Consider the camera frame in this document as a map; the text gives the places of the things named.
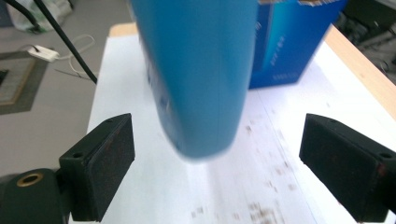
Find blue detergent bottle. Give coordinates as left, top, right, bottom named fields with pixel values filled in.
left=129, top=0, right=260, bottom=162

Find white cable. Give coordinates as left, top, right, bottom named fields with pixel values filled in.
left=55, top=34, right=98, bottom=79

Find blue detergent box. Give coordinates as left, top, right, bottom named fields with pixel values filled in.
left=248, top=0, right=348, bottom=90

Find white power adapter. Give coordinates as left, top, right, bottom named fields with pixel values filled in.
left=27, top=45, right=61, bottom=63

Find dark equipment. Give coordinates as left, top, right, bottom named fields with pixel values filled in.
left=332, top=0, right=396, bottom=86

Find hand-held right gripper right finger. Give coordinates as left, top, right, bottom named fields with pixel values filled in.
left=299, top=113, right=396, bottom=223

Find black cable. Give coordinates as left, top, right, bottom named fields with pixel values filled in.
left=4, top=0, right=43, bottom=33
left=33, top=0, right=98, bottom=85

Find white paper table cover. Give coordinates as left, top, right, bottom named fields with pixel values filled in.
left=68, top=34, right=396, bottom=224

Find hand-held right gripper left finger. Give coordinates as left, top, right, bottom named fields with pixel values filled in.
left=58, top=113, right=136, bottom=222

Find grey floor mat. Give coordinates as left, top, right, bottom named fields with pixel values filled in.
left=0, top=50, right=50, bottom=116

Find white plastic bag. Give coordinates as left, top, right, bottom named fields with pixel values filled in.
left=7, top=0, right=75, bottom=33

